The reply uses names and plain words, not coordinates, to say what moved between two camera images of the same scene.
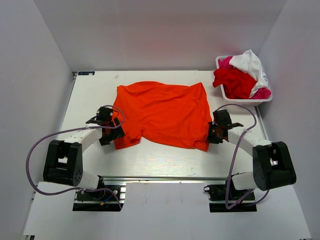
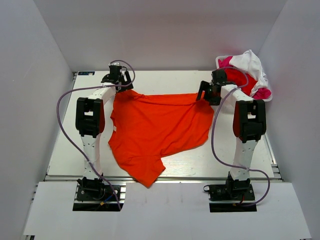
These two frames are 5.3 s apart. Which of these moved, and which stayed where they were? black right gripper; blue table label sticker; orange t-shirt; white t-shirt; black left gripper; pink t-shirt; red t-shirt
Moved: black right gripper; orange t-shirt; black left gripper
Stayed: white t-shirt; blue table label sticker; pink t-shirt; red t-shirt
